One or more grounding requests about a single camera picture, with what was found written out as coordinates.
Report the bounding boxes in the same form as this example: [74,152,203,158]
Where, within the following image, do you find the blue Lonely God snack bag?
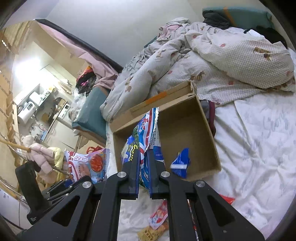
[121,108,165,198]

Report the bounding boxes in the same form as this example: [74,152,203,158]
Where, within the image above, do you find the black clothes on pillow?
[202,7,288,48]

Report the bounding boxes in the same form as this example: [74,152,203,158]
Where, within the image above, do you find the checkered beige duvet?
[100,19,295,122]

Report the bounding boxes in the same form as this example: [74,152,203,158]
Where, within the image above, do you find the white washing machine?
[57,102,72,125]

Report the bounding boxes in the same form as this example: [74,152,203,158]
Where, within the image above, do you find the small blue snack packet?
[170,148,190,179]

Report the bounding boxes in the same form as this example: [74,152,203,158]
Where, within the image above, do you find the red white shrimp chip bag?
[64,149,110,184]

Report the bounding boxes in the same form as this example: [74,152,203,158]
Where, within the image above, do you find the white red rice cracker bag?
[149,200,168,230]

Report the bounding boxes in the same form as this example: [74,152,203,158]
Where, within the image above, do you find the white floral bed sheet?
[105,27,296,241]

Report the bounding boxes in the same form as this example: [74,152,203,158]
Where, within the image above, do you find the red tote bag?
[86,146,103,154]

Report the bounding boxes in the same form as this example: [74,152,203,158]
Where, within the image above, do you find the beige wafer packet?
[137,222,169,241]

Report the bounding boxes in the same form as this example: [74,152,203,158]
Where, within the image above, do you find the maroon garment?
[200,100,216,137]

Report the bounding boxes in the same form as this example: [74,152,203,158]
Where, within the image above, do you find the pink puffy jacket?
[27,143,64,175]

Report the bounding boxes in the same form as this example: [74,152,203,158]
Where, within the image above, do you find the red Wangzai milk candy bag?
[220,194,235,205]

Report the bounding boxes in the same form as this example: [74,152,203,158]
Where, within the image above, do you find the teal cushioned bench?
[70,86,109,141]

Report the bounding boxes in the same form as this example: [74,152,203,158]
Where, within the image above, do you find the pink curtain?
[37,20,118,90]

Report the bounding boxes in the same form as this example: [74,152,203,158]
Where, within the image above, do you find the dark clothes pile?
[75,66,96,95]

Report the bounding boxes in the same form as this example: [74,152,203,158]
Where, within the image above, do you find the teal pillow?
[202,6,274,29]

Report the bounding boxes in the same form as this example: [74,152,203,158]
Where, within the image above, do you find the white water heater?
[18,101,36,125]

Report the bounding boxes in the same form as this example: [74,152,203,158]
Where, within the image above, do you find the brown cardboard box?
[110,81,221,181]

